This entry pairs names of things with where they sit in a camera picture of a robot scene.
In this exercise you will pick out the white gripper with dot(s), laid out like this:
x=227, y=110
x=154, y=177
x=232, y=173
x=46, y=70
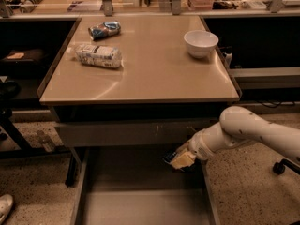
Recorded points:
x=199, y=144

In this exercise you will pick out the dark blue rxbar wrapper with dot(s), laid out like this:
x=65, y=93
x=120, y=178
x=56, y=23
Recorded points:
x=170, y=157

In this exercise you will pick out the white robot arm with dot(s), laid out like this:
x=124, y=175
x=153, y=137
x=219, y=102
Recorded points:
x=236, y=127

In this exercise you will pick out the open grey middle drawer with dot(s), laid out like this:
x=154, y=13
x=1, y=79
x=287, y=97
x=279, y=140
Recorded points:
x=132, y=185

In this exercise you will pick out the grey drawer cabinet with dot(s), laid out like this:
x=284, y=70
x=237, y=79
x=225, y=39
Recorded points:
x=158, y=79

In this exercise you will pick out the closed grey top drawer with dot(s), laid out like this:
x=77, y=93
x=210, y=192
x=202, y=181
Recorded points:
x=130, y=132

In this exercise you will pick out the black office chair base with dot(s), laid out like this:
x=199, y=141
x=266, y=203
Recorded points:
x=279, y=167

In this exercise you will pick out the white ceramic bowl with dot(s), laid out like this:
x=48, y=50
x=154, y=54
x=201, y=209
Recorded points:
x=200, y=43

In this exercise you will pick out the crushed blue soda can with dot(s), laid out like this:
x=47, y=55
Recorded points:
x=104, y=30

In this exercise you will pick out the white shoe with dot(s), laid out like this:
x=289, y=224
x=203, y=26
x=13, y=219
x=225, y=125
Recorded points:
x=6, y=203

